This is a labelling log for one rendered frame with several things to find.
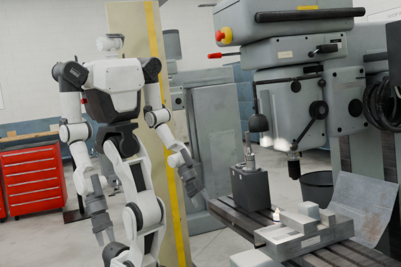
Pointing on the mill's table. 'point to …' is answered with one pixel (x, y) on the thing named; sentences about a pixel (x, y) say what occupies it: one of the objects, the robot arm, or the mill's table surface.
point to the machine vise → (284, 242)
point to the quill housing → (292, 107)
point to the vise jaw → (298, 221)
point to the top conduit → (308, 14)
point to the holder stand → (250, 187)
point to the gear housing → (290, 50)
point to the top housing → (336, 2)
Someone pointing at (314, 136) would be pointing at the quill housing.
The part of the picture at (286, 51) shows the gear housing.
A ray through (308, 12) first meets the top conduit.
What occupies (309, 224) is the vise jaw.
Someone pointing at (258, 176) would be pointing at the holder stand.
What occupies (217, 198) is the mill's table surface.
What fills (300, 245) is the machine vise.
